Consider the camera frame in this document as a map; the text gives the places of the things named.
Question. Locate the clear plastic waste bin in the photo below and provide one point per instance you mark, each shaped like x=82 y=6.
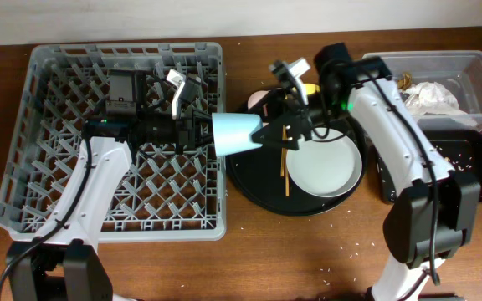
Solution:
x=458 y=71

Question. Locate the black rectangular waste tray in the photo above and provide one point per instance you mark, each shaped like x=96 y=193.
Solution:
x=471 y=136

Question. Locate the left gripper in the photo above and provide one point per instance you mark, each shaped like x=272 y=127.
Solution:
x=186 y=130

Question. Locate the wooden chopstick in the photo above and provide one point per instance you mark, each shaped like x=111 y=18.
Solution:
x=283 y=152
x=287 y=183

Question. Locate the white round plate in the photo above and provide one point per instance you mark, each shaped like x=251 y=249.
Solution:
x=325 y=169

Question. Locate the rice and nut shell scraps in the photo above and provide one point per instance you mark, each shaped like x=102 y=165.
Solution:
x=458 y=153

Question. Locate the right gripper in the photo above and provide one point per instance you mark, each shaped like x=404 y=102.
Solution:
x=298 y=117

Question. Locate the pink plastic cup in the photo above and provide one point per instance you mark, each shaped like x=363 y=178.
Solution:
x=255 y=99

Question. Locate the light blue plastic cup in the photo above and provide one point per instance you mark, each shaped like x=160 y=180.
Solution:
x=232 y=132

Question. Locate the round black serving tray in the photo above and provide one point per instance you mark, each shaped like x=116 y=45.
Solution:
x=256 y=174

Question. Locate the right wooden chopstick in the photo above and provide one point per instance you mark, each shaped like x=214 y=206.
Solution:
x=287 y=183

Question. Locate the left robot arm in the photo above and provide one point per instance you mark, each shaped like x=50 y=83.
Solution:
x=61 y=262

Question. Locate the left wooden chopstick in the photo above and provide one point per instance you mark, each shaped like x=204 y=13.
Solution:
x=283 y=152

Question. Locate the yellow plastic bowl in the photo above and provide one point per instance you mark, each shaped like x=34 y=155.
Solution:
x=311 y=88

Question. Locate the white paper napkin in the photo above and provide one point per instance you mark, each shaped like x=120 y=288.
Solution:
x=431 y=98

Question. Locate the grey plastic dishwasher rack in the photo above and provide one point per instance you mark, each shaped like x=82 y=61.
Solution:
x=164 y=196

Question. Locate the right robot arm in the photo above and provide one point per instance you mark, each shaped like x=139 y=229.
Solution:
x=433 y=215

